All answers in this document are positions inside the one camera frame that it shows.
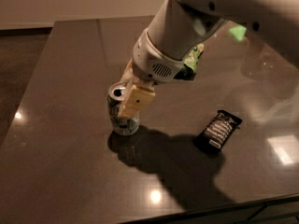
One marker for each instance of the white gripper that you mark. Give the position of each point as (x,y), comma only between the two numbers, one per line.
(149,63)

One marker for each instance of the silver green 7up can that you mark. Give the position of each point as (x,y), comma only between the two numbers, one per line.
(120,126)

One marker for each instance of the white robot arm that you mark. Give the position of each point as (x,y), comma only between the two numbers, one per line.
(180,25)

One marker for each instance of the green rice chip bag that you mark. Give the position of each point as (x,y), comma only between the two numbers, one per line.
(189,69)

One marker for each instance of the black candy bar wrapper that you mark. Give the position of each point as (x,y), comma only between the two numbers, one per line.
(216,134)

